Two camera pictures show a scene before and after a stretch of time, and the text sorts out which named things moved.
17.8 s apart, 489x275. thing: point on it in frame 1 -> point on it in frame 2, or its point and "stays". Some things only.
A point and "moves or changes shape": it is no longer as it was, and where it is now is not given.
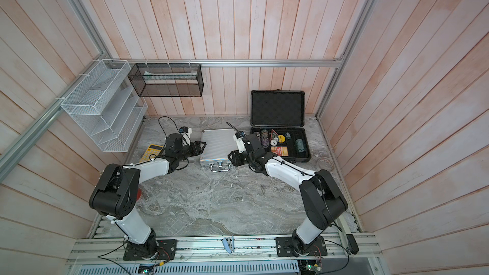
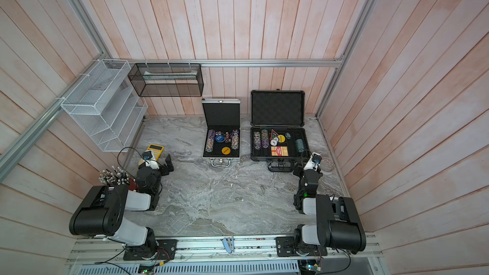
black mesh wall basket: (167, 79) stays
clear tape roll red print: (325, 163) stays
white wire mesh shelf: (104, 104) stays
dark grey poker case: (277, 118) stays
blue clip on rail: (228, 242) stays
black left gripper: (198, 151) -> (165, 171)
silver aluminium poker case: (219, 143) moves or changes shape
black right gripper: (235, 159) -> (298, 169)
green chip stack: (299, 145) stays
